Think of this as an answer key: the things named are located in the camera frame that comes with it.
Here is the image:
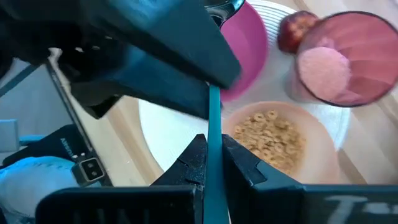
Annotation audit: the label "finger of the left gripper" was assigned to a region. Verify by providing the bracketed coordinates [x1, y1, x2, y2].
[71, 46, 210, 121]
[102, 0, 242, 90]

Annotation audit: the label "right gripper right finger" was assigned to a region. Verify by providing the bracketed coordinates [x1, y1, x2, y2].
[221, 134, 304, 224]

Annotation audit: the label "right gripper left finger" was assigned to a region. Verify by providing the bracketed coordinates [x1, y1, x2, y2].
[151, 133, 208, 224]

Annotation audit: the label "teal handled spoon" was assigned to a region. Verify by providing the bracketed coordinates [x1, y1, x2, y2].
[203, 0, 246, 224]

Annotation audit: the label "white woven round placemat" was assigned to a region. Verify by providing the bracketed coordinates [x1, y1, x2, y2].
[138, 0, 352, 172]

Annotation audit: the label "pink plate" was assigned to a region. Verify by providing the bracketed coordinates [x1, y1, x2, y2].
[219, 1, 269, 103]

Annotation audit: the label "peach bowl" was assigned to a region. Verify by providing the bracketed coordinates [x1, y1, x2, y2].
[222, 101, 341, 185]

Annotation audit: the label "dark red apple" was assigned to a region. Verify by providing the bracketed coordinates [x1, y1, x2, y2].
[277, 11, 320, 54]

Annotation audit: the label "red faceted tumbler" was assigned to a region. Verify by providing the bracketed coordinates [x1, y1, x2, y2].
[287, 11, 398, 108]

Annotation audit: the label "toasted cereal rings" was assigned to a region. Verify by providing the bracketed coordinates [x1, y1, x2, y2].
[233, 110, 307, 175]

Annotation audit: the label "black case white lettering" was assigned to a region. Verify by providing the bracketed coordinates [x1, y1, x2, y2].
[1, 124, 90, 167]

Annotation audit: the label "white rounded object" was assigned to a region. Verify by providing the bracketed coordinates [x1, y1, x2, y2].
[0, 155, 80, 218]

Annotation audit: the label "small black table camera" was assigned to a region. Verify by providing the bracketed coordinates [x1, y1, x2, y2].
[72, 157, 106, 187]

